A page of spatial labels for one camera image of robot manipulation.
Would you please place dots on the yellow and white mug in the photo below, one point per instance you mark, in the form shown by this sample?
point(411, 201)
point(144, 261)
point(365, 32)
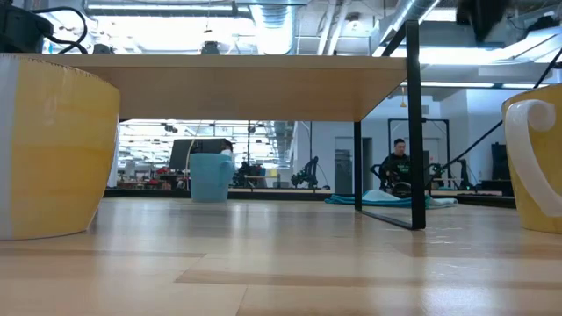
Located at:
point(527, 131)
point(61, 149)

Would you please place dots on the light blue faceted cup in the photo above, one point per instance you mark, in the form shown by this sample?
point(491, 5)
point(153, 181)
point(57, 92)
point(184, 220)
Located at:
point(211, 180)

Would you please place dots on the black background robot arm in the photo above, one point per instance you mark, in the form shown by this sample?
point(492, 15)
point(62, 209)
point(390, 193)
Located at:
point(463, 173)
point(309, 171)

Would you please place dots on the wooden shelf board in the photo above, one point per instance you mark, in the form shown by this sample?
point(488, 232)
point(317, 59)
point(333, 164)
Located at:
point(241, 88)

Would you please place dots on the yellow hanging lamp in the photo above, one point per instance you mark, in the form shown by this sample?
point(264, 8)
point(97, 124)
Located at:
point(403, 104)

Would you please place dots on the black computer monitor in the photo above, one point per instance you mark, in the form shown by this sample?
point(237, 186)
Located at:
point(180, 153)

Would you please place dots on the black background cabinet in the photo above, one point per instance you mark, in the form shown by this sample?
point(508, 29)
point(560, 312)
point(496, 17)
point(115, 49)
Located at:
point(499, 162)

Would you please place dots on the person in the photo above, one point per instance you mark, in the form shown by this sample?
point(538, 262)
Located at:
point(397, 167)

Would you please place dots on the grey background door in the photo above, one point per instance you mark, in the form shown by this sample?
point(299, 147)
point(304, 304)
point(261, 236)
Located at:
point(343, 171)

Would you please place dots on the teal cloth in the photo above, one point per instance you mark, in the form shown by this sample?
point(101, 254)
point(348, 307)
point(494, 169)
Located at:
point(351, 201)

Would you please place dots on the black background rig frame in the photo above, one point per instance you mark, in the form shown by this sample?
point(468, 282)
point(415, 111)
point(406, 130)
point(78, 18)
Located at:
point(439, 119)

